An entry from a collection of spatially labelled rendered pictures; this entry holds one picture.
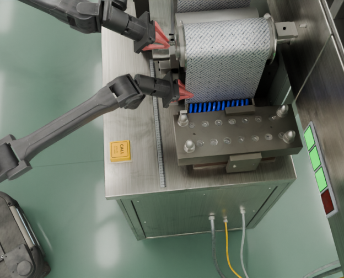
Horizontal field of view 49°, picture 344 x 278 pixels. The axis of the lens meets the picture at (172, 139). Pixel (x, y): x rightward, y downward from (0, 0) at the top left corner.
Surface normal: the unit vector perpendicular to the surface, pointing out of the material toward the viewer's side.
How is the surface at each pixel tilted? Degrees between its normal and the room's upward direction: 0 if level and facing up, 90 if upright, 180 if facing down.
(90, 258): 0
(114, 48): 0
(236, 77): 90
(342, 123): 90
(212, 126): 0
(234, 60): 90
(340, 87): 90
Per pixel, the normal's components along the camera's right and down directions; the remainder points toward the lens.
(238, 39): 0.04, 0.11
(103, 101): 0.02, -0.23
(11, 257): -0.01, -0.43
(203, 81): 0.10, 0.90
